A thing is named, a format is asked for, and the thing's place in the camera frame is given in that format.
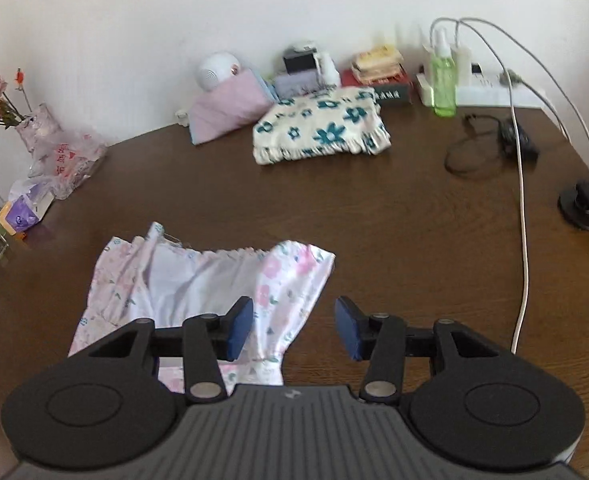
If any white charging cable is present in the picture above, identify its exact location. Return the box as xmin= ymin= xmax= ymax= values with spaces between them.
xmin=428 ymin=15 xmax=589 ymax=356

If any small black box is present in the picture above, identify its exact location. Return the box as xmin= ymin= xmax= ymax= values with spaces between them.
xmin=282 ymin=47 xmax=319 ymax=74

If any purple tissue pack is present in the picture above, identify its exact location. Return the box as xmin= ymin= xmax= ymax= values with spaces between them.
xmin=0 ymin=177 xmax=55 ymax=235

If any black cable with adapter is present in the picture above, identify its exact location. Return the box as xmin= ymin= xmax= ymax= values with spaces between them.
xmin=444 ymin=112 xmax=541 ymax=179

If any small white bottle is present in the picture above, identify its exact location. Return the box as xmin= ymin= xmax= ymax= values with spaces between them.
xmin=319 ymin=52 xmax=341 ymax=88

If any green spray bottle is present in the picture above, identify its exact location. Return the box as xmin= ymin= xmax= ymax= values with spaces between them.
xmin=432 ymin=28 xmax=457 ymax=117

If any teal flower folded cloth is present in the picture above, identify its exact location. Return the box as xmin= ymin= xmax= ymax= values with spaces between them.
xmin=253 ymin=87 xmax=391 ymax=165

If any white power strip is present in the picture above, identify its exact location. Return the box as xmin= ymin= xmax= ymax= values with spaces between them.
xmin=415 ymin=62 xmax=547 ymax=109

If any clear printed plastic bag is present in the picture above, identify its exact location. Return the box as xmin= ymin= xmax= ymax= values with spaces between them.
xmin=28 ymin=129 xmax=108 ymax=200

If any stack of snack packets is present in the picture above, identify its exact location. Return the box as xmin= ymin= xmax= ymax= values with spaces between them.
xmin=351 ymin=44 xmax=403 ymax=84

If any white socket adapter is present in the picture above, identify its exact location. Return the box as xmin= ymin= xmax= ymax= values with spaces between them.
xmin=175 ymin=110 xmax=189 ymax=127

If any folded pink towel cloth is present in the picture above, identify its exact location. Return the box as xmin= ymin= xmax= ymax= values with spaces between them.
xmin=188 ymin=70 xmax=277 ymax=145

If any pink floral ruffled garment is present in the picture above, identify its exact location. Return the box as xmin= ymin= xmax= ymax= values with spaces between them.
xmin=70 ymin=222 xmax=335 ymax=390

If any white wall charger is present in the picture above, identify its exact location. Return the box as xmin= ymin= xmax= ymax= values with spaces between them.
xmin=424 ymin=44 xmax=473 ymax=87

